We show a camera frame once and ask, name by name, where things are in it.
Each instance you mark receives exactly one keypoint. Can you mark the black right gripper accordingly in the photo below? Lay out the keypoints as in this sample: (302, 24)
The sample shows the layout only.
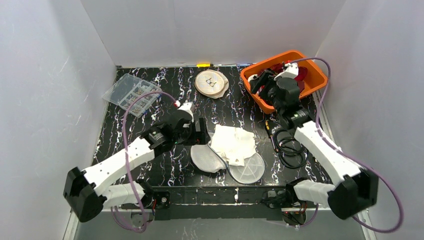
(265, 82)

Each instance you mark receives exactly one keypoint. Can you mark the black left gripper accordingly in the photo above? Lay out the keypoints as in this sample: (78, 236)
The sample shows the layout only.
(202, 131)

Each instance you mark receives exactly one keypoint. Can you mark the maroon bra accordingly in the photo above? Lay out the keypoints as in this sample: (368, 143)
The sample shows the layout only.
(302, 73)

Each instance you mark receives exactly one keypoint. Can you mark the white bra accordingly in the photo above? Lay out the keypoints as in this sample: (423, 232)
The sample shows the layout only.
(233, 144)

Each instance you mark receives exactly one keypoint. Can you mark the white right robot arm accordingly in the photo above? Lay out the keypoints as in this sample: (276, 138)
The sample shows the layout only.
(353, 188)

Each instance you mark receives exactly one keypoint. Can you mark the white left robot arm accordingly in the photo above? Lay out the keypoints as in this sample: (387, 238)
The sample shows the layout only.
(93, 189)

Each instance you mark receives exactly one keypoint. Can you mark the orange plastic bin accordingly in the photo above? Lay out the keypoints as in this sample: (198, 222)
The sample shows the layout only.
(314, 80)

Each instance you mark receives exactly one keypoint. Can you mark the yellow tape piece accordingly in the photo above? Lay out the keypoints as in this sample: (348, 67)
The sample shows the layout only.
(204, 65)

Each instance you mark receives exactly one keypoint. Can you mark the clear plastic screw box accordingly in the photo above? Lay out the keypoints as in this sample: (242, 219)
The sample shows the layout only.
(127, 89)

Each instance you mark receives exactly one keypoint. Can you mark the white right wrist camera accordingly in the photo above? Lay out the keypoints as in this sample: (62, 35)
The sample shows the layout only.
(289, 70)

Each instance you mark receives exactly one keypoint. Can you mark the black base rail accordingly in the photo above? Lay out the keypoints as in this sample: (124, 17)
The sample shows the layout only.
(225, 202)

